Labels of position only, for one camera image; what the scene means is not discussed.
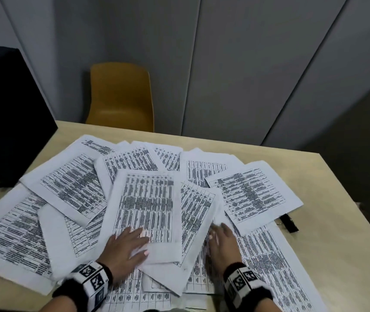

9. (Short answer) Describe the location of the person's right hand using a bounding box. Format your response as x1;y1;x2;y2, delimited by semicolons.
206;222;248;274

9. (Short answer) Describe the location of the person's left hand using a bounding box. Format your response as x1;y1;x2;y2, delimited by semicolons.
95;226;152;284

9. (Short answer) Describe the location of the printed document page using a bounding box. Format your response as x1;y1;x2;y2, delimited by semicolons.
101;169;184;265

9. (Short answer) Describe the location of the person's left forearm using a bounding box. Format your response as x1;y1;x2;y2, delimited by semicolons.
38;294;86;312

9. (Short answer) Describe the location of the person's right forearm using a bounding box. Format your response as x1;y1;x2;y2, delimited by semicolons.
262;297;285;312

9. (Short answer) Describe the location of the black wristband with marker tags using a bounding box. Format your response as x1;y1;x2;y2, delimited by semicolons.
52;260;113;312
222;262;275;310

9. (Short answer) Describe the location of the black binder clip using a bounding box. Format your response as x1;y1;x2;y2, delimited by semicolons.
275;213;300;234

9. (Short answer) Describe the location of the pile of printed paper sheets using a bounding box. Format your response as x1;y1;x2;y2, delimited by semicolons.
0;135;330;312

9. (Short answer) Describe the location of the yellow plastic chair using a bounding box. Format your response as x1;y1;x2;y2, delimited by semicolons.
85;62;155;133

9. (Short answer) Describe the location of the black box case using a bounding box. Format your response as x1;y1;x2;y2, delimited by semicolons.
0;45;58;188

